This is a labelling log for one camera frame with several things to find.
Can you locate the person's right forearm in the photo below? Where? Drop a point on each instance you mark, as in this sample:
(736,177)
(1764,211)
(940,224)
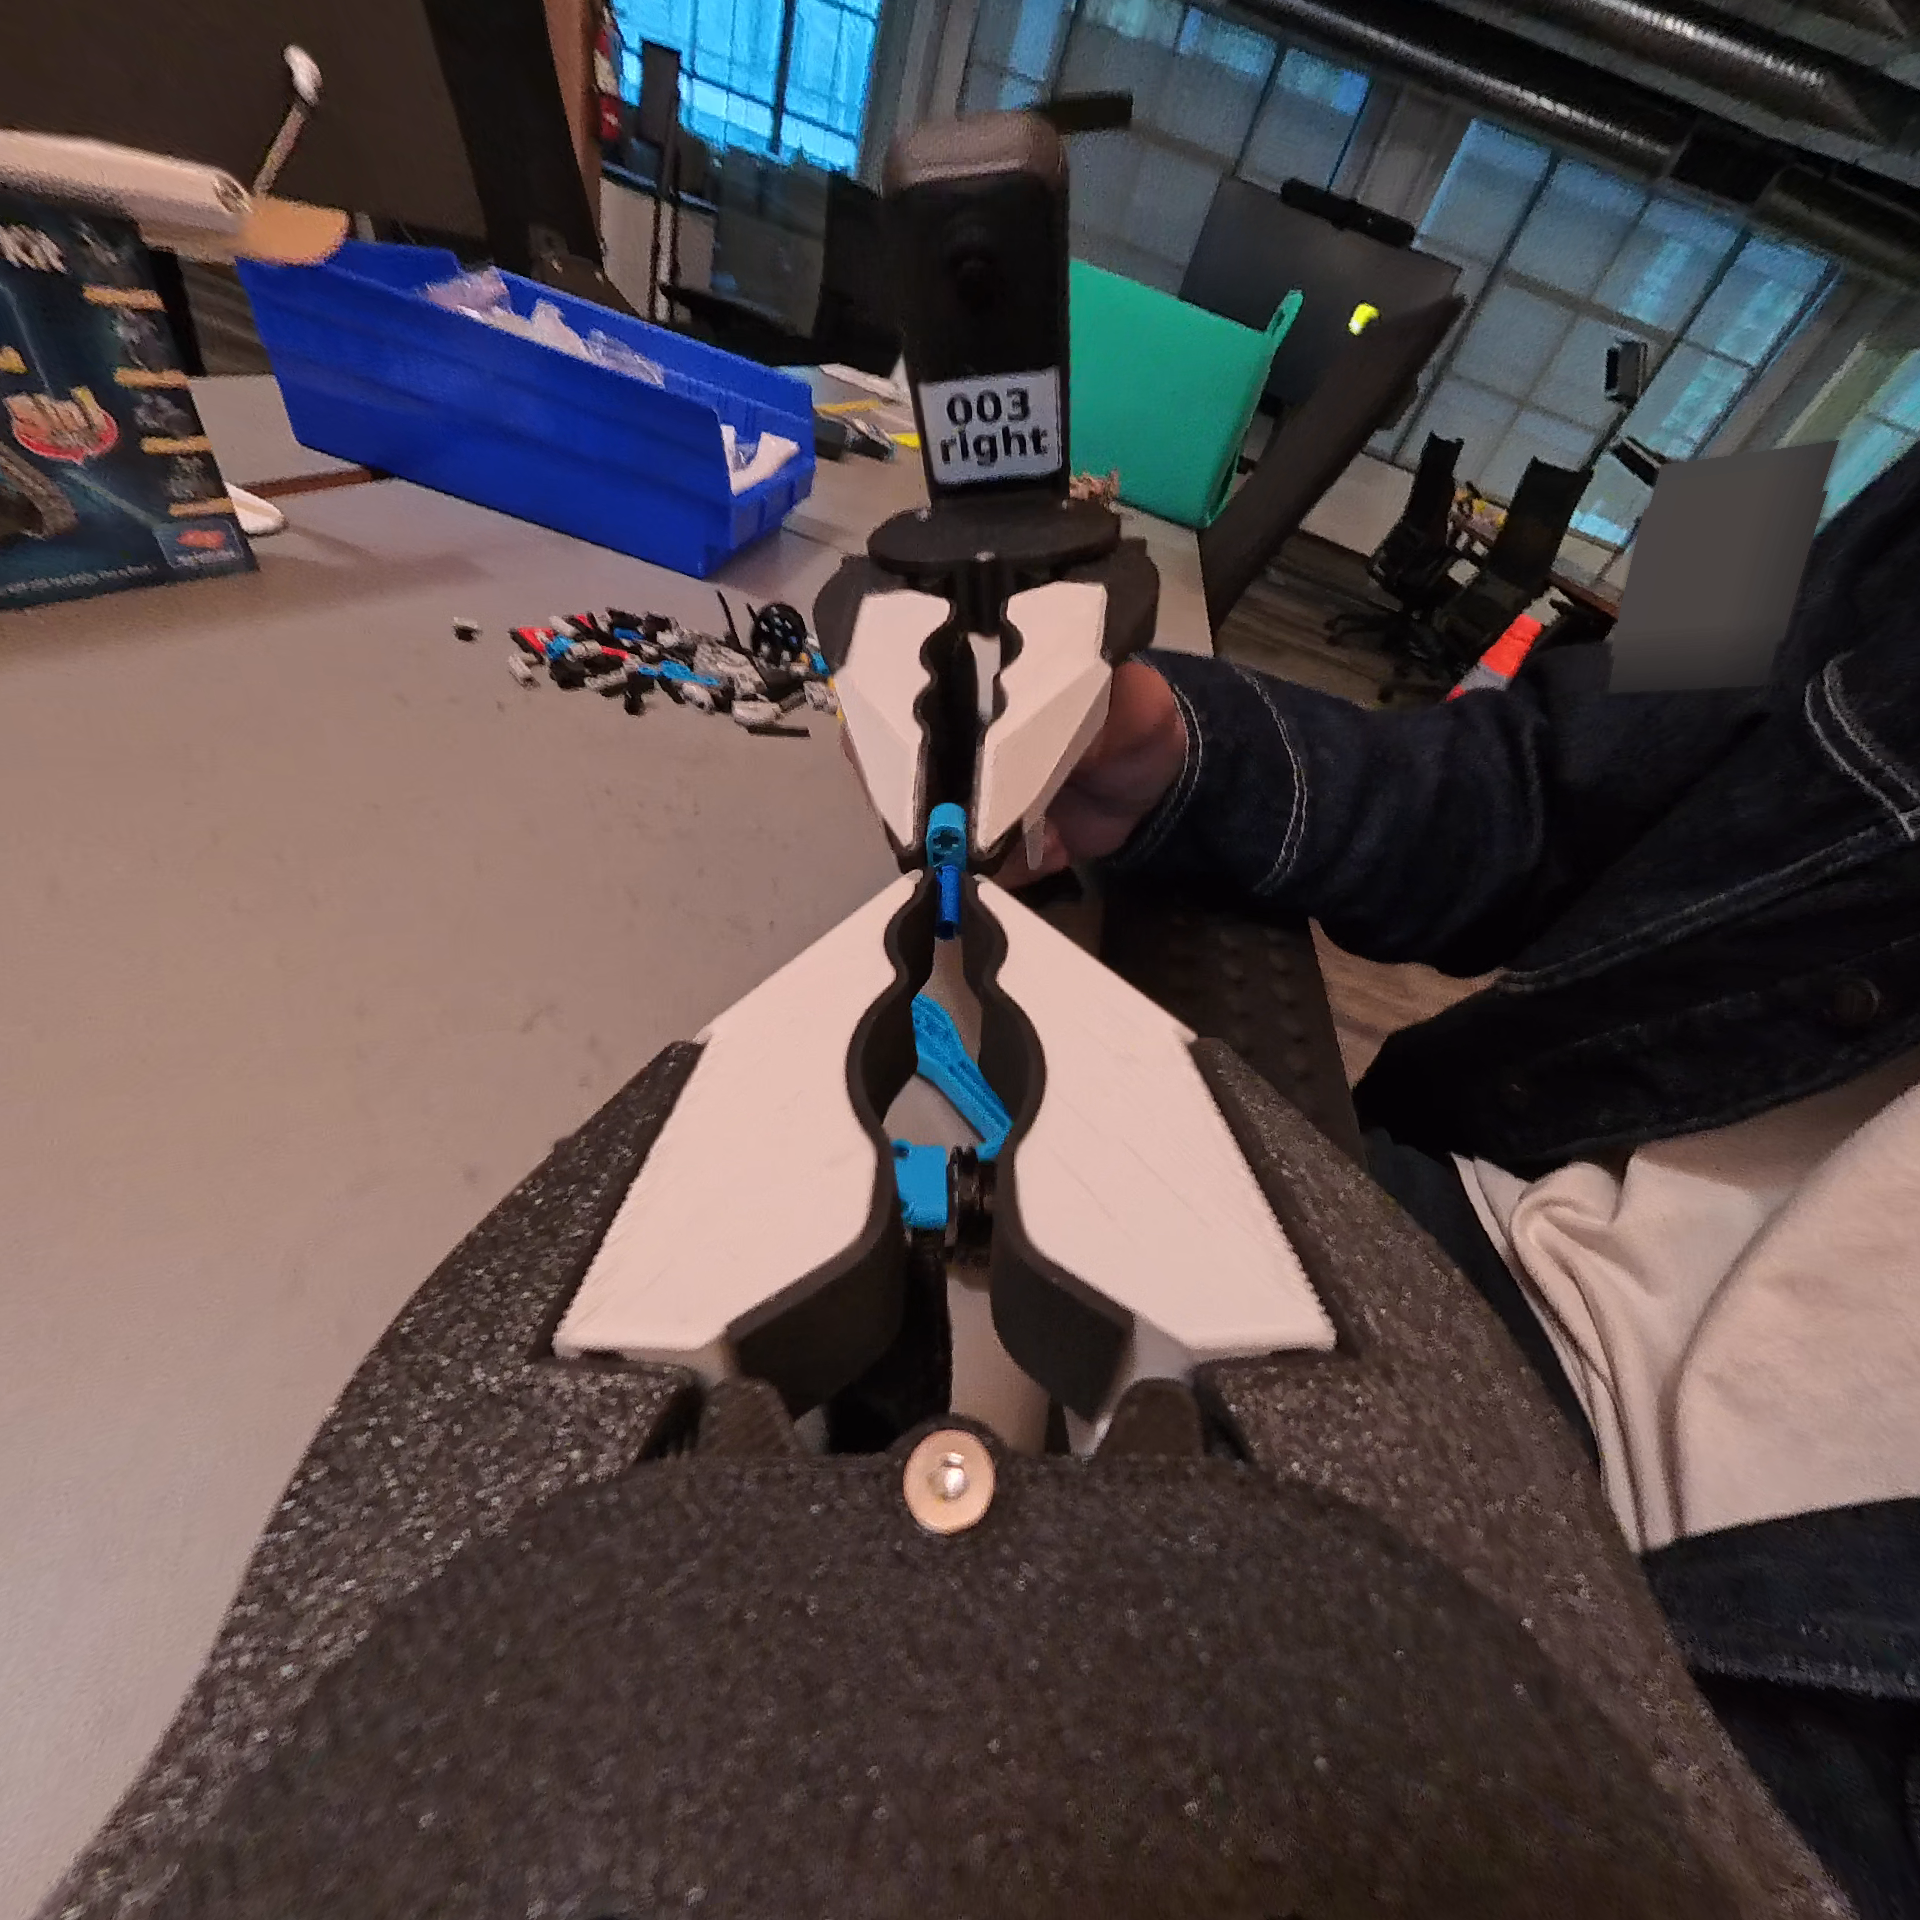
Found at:
(1424,797)

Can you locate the black monitor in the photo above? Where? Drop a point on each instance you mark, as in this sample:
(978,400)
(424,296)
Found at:
(1320,285)

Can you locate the red fire extinguisher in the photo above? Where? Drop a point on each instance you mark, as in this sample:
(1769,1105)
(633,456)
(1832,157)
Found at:
(607,76)

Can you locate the small blue pin connector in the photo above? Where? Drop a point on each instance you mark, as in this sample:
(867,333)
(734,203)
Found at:
(944,839)

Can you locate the blue plastic bin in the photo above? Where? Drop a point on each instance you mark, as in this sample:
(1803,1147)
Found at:
(494,422)

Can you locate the small robot kit box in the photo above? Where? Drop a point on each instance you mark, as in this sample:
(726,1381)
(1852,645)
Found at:
(106,422)

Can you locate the white desk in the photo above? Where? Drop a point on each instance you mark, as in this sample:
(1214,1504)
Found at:
(375,902)

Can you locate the blue brick separator tool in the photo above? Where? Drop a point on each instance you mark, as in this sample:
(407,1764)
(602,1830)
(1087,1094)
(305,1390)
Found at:
(960,1072)

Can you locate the cotton swab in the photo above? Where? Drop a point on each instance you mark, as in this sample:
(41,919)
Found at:
(284,129)

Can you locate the black board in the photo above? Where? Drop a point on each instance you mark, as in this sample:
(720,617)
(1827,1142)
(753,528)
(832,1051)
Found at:
(150,60)

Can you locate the teal plastic tote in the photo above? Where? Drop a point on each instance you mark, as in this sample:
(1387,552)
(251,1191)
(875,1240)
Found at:
(1155,389)

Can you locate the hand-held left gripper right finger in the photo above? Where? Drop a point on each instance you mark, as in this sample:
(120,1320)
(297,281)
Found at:
(1171,1200)

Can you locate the person's right hand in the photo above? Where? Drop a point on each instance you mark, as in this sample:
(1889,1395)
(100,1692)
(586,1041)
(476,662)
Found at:
(1131,764)

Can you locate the clear plastic bags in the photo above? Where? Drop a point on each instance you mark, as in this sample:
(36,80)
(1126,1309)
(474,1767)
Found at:
(555,331)

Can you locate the pile of small brick parts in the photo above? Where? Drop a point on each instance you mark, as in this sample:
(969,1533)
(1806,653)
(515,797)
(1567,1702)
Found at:
(662,669)

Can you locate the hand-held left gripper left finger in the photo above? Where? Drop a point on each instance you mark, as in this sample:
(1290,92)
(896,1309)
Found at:
(734,1185)

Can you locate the white bar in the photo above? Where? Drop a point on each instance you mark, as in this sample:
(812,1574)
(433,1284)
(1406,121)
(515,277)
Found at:
(120,182)

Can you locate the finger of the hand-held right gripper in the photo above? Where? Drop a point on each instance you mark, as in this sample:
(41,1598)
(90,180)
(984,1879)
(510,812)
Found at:
(1049,692)
(886,704)

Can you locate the black office chair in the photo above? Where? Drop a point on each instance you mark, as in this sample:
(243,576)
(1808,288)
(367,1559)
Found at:
(1410,557)
(1529,557)

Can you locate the orange striped cone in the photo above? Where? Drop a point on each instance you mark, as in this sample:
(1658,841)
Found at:
(1499,662)

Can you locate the person's denim jacket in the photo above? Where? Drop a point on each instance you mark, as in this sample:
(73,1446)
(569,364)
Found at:
(1769,931)

